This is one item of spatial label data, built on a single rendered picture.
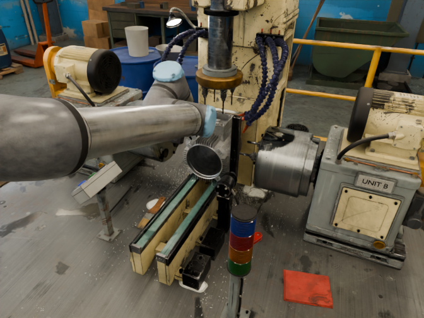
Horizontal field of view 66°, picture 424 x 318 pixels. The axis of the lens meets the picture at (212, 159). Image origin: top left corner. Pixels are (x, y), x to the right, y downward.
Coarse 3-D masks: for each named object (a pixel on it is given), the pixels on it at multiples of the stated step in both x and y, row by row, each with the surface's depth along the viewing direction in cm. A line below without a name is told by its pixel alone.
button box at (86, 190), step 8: (104, 168) 112; (112, 168) 114; (120, 168) 117; (96, 176) 109; (104, 176) 111; (112, 176) 113; (88, 184) 105; (96, 184) 107; (104, 184) 110; (72, 192) 106; (80, 192) 105; (88, 192) 104; (96, 192) 106; (80, 200) 107
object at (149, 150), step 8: (128, 104) 142; (136, 104) 140; (152, 144) 133; (160, 144) 137; (168, 144) 144; (176, 144) 150; (128, 152) 144; (136, 152) 141; (144, 152) 138; (152, 152) 136; (160, 152) 139; (168, 152) 146; (160, 160) 141
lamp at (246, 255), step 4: (228, 248) 81; (232, 248) 79; (252, 248) 80; (228, 252) 82; (232, 252) 79; (236, 252) 79; (240, 252) 78; (244, 252) 78; (248, 252) 79; (232, 256) 80; (236, 256) 79; (240, 256) 79; (244, 256) 79; (248, 256) 80; (232, 260) 81; (236, 260) 80; (240, 260) 80; (244, 260) 80; (248, 260) 80
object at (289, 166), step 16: (272, 128) 123; (256, 144) 134; (272, 144) 117; (288, 144) 116; (304, 144) 115; (256, 160) 118; (272, 160) 116; (288, 160) 114; (304, 160) 112; (256, 176) 120; (272, 176) 117; (288, 176) 115; (304, 176) 114; (288, 192) 120; (304, 192) 118
